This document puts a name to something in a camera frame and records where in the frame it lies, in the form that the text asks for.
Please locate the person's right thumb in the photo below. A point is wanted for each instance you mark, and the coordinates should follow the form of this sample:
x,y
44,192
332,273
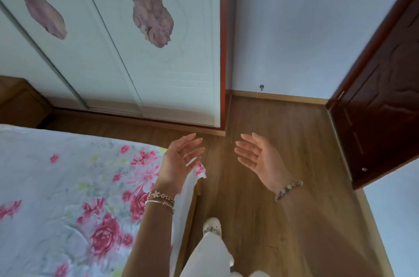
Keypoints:
x,y
250,138

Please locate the white flower-print wardrobe door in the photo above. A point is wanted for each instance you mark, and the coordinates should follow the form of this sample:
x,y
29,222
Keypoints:
x,y
163,73
65,57

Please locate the person's left middle finger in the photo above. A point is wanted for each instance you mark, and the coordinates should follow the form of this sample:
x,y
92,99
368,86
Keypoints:
x,y
195,151

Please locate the person's left hand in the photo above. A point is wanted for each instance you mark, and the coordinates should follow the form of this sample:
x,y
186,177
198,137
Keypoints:
x,y
170,165

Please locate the wooden bed frame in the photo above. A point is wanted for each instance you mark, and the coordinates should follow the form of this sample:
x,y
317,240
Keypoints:
x,y
188,221

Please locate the wooden nightstand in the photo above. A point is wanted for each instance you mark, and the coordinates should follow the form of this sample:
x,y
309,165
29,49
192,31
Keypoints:
x,y
23,103

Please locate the floral white bed sheet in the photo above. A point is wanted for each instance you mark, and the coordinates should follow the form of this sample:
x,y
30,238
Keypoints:
x,y
65,195

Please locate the dark brown wooden door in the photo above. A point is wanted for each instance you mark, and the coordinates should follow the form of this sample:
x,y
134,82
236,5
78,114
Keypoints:
x,y
383,106

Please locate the thin gold bangle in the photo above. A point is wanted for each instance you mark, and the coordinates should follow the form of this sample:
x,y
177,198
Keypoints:
x,y
158,203

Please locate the person's right little finger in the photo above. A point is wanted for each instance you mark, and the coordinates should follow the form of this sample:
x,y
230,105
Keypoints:
x,y
252,166

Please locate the person's right middle finger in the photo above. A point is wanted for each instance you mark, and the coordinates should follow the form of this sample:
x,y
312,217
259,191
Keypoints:
x,y
244,153

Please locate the person's left forearm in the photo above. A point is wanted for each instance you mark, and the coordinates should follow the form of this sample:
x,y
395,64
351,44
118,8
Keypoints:
x,y
152,237

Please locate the person's left little finger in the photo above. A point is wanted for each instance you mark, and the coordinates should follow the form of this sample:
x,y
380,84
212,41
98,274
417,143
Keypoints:
x,y
186,138

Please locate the white shoe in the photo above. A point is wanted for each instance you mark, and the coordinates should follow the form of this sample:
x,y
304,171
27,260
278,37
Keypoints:
x,y
212,226

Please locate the person's left thumb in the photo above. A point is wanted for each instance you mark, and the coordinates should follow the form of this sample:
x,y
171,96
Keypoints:
x,y
189,165

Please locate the wooden baseboard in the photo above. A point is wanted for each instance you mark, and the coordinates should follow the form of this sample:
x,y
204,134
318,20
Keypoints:
x,y
281,97

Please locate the person's right forearm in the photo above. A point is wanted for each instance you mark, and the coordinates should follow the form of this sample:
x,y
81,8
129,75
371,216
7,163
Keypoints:
x,y
320,237

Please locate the white trousers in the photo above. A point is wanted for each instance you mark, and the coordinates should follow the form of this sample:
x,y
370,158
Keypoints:
x,y
206,257

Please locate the person's right hand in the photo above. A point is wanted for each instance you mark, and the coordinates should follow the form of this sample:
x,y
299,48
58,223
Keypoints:
x,y
268,165

